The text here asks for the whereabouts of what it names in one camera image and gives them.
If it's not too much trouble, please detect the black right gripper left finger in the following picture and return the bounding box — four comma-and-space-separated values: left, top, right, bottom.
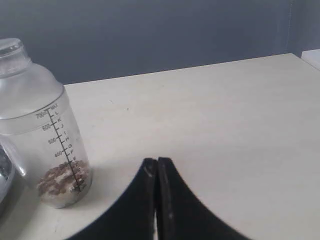
69, 158, 158, 240

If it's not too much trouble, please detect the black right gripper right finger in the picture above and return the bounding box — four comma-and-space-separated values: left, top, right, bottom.
157, 157, 248, 240

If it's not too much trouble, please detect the clear plastic shaker bottle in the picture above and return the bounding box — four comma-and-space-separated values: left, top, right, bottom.
0, 38, 92, 209

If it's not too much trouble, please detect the round stainless steel tray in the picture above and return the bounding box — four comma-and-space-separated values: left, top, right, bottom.
0, 145, 16, 215

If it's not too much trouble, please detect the white adjacent table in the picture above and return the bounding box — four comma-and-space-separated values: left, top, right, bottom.
301, 49, 320, 70

